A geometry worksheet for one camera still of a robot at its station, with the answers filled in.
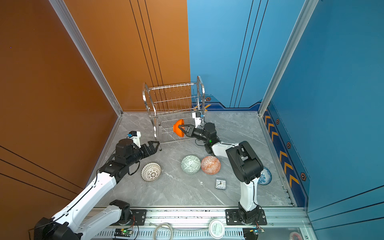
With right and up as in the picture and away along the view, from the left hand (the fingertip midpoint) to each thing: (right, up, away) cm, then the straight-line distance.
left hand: (154, 143), depth 80 cm
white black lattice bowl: (-4, -18, +7) cm, 19 cm away
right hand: (+12, +8, +4) cm, 15 cm away
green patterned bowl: (+19, -14, +11) cm, 26 cm away
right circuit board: (+51, -40, -11) cm, 66 cm away
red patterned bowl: (+32, -15, +10) cm, 37 cm away
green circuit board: (-12, -41, -10) cm, 44 cm away
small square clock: (+36, -23, +2) cm, 43 cm away
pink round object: (+69, -41, -12) cm, 81 cm away
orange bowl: (+12, +7, +3) cm, 14 cm away
